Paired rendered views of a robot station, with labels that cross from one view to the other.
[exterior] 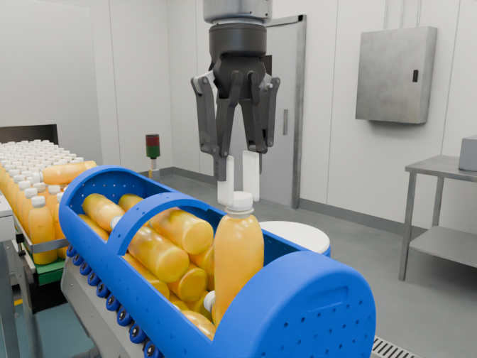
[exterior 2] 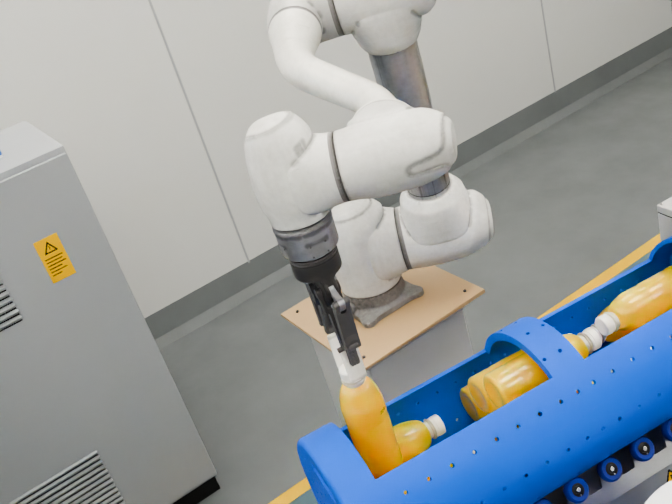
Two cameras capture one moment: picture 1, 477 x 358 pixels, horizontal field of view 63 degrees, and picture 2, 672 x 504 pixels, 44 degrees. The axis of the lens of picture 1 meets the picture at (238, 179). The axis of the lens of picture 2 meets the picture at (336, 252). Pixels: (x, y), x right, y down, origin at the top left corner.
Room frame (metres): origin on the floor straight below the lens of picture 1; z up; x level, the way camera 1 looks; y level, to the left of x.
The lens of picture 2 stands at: (0.93, -1.02, 2.11)
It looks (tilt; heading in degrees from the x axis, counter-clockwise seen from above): 28 degrees down; 110
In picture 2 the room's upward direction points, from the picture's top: 18 degrees counter-clockwise
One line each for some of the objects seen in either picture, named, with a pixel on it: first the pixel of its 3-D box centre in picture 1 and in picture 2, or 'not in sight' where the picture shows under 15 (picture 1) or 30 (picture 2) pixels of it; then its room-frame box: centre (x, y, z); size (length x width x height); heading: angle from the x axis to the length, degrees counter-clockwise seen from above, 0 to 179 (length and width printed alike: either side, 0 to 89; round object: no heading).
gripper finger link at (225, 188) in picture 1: (225, 180); (341, 349); (0.52, 0.02, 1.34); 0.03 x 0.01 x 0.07; 37
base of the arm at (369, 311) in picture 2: not in sight; (367, 293); (0.38, 0.65, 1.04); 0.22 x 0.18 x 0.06; 44
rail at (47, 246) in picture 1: (97, 235); not in sight; (1.26, 0.49, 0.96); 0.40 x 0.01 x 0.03; 127
